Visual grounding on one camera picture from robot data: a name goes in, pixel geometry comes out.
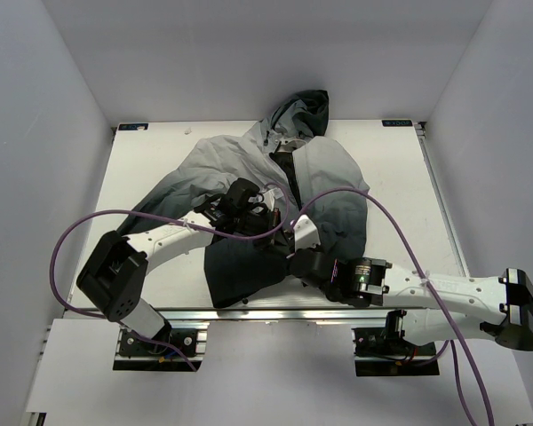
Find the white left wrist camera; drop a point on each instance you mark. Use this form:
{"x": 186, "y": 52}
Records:
{"x": 271, "y": 196}

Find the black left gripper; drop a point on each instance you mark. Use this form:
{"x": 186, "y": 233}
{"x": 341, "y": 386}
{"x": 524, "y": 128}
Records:
{"x": 273, "y": 219}

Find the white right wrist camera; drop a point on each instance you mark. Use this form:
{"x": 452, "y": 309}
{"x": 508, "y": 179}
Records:
{"x": 305, "y": 234}

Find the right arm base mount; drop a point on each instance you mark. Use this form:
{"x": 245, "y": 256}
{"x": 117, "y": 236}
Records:
{"x": 383, "y": 352}

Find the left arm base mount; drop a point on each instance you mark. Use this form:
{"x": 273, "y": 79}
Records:
{"x": 179, "y": 348}

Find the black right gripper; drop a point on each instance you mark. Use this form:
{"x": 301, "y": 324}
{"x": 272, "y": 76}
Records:
{"x": 289, "y": 257}

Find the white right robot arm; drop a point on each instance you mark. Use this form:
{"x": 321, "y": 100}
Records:
{"x": 421, "y": 311}

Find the blue right corner label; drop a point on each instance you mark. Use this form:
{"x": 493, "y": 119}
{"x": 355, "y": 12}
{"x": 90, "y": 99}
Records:
{"x": 397, "y": 123}

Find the grey black gradient jacket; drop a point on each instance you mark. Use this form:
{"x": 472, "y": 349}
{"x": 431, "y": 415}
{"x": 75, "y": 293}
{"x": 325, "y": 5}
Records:
{"x": 288, "y": 147}

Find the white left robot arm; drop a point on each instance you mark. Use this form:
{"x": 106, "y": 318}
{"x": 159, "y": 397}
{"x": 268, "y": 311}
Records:
{"x": 114, "y": 274}

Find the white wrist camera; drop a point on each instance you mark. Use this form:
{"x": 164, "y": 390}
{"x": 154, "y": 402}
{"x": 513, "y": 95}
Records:
{"x": 305, "y": 234}
{"x": 271, "y": 196}

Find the blue left corner label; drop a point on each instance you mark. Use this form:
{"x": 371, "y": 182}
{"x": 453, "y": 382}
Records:
{"x": 133, "y": 126}

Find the blue corner label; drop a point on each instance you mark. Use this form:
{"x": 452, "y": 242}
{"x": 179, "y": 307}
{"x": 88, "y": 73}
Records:
{"x": 133, "y": 126}
{"x": 397, "y": 123}

